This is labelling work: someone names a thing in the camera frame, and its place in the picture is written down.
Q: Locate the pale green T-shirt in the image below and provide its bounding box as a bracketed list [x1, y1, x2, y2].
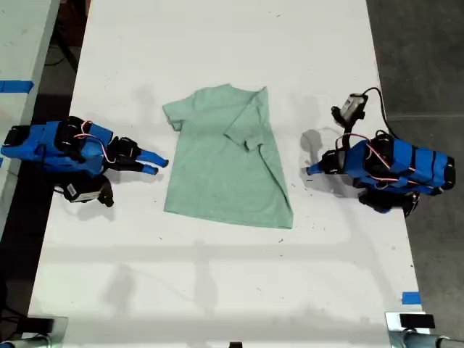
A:
[161, 83, 294, 230]

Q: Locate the long blue tape strip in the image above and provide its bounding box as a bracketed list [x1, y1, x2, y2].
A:
[0, 80, 36, 94]

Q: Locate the white side table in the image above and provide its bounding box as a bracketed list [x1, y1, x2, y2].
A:
[0, 0, 62, 236]

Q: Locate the small blue tape piece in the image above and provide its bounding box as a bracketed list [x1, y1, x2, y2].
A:
[401, 290, 423, 306]

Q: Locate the small black box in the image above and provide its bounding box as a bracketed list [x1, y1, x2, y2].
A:
[26, 316, 56, 335]
[398, 313, 436, 330]

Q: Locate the red and white wire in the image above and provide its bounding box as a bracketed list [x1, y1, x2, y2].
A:
[74, 120, 117, 166]
[364, 133, 394, 170]
[375, 167, 416, 191]

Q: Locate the black stalk of grey camera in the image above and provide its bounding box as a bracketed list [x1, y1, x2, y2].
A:
[335, 121, 360, 150]

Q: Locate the grey and black camera box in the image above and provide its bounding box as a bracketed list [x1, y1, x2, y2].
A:
[331, 93, 368, 128]

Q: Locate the black camera box with label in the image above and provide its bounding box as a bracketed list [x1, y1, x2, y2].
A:
[63, 176, 115, 209]

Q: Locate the long black camera cable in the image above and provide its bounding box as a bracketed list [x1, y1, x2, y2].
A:
[360, 86, 402, 142]

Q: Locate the metal corner bracket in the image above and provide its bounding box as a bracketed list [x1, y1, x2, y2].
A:
[20, 314, 70, 348]
[384, 310, 442, 348]

